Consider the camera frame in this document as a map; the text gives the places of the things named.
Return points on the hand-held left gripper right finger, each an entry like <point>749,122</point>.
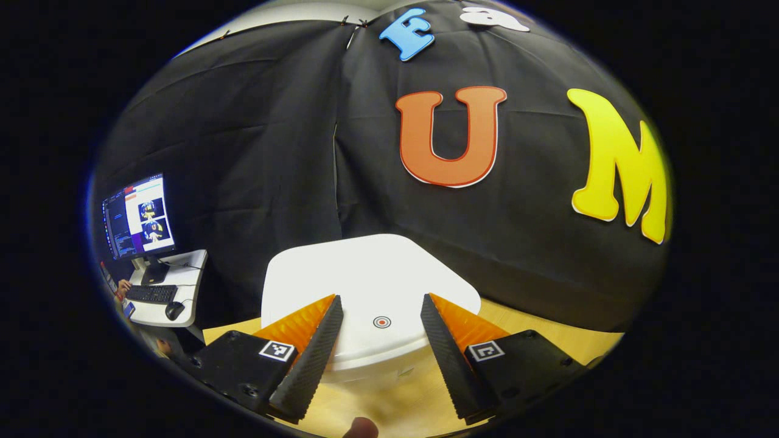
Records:
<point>453,365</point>

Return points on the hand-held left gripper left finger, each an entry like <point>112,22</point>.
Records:
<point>310,365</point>

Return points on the white desktop garbage bin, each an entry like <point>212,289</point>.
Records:
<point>377,274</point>

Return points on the wooden desktop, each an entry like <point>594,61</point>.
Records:
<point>389,407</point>

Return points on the black computer mouse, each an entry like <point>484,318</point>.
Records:
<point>174,310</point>

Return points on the white side desk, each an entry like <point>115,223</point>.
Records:
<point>192,274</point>

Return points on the black keyboard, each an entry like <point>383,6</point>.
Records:
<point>152,294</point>

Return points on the black computer monitor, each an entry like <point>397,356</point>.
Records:
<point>140,216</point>

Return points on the black backdrop cloth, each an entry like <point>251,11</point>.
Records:
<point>243,121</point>

